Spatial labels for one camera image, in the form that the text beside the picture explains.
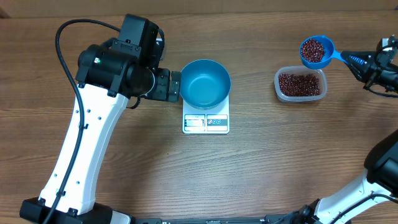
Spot blue plastic measuring scoop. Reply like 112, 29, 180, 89
299, 35, 347, 70

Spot clear plastic food container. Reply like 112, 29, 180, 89
274, 66, 328, 103

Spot white digital kitchen scale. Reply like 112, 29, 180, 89
182, 96, 230, 134

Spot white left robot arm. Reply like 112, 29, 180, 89
19, 14, 181, 223

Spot teal blue bowl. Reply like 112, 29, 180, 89
180, 59, 232, 110

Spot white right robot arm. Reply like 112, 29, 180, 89
264, 47, 397, 223

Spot red adzuki beans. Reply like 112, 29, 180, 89
278, 73, 321, 96

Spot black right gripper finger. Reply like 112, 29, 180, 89
346, 63, 368, 83
341, 50, 369, 61

